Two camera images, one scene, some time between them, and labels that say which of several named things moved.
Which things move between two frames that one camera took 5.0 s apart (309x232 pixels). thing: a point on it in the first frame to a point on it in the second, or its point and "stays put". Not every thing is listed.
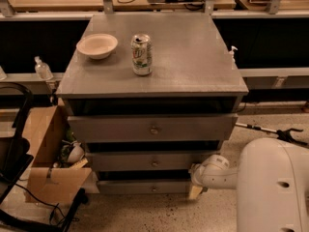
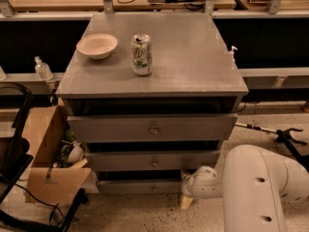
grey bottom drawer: (144, 188) stays put
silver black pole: (255, 127) stays put
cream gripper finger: (195, 191) to (186, 201)
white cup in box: (76, 153) stays put
